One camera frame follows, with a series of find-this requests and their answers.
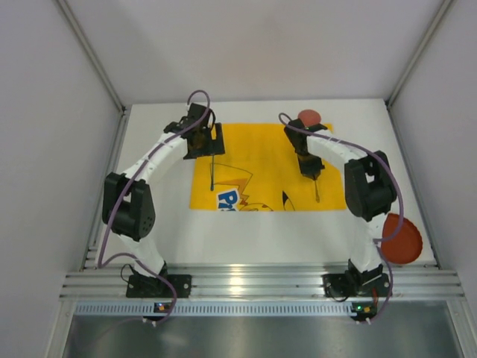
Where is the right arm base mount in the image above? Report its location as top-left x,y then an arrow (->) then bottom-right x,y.
322,273 -> 391,301

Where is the purple cable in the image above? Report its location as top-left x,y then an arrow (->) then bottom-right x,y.
278,112 -> 405,324
95,89 -> 215,324

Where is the red round plate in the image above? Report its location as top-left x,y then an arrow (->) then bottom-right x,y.
381,218 -> 423,265

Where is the pink plastic cup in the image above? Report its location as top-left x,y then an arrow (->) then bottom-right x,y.
297,109 -> 321,128

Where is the gold ornate spoon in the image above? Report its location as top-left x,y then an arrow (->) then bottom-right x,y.
314,180 -> 320,203

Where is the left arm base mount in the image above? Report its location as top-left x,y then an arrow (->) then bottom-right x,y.
126,274 -> 192,298

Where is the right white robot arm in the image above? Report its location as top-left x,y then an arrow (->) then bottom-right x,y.
284,119 -> 399,286

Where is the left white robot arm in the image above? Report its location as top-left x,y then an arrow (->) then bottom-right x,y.
97,122 -> 225,278

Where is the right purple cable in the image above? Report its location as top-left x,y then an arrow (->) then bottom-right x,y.
278,112 -> 405,324

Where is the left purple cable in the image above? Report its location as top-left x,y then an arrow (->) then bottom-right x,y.
95,89 -> 215,324

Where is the blue metal fork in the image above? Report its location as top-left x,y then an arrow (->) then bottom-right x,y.
210,155 -> 215,192

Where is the aluminium front rail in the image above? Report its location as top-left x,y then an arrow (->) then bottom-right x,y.
60,265 -> 464,317

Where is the yellow pikachu cloth placemat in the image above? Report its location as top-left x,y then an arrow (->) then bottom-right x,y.
189,123 -> 347,212

